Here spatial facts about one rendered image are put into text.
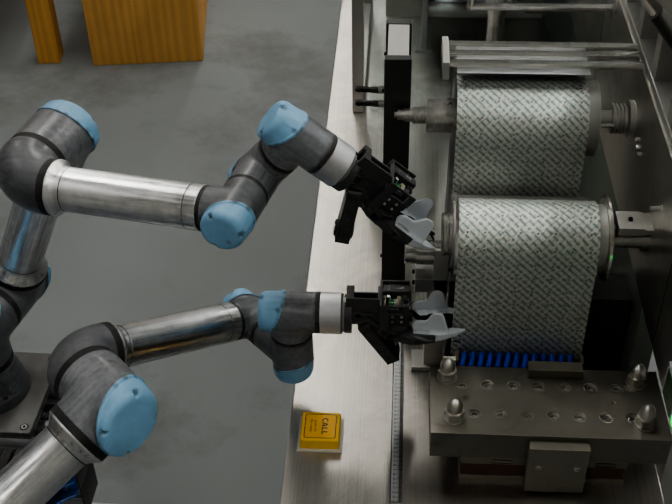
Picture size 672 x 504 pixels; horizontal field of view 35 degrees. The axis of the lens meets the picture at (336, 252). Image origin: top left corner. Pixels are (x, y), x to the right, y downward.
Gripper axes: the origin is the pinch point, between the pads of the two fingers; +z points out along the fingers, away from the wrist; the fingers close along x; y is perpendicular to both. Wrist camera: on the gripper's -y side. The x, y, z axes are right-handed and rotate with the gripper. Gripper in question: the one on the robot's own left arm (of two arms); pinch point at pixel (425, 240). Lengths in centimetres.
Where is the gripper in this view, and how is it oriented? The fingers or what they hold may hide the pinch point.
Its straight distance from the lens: 183.1
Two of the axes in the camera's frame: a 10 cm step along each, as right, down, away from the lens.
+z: 7.8, 5.2, 3.6
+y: 6.3, -5.8, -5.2
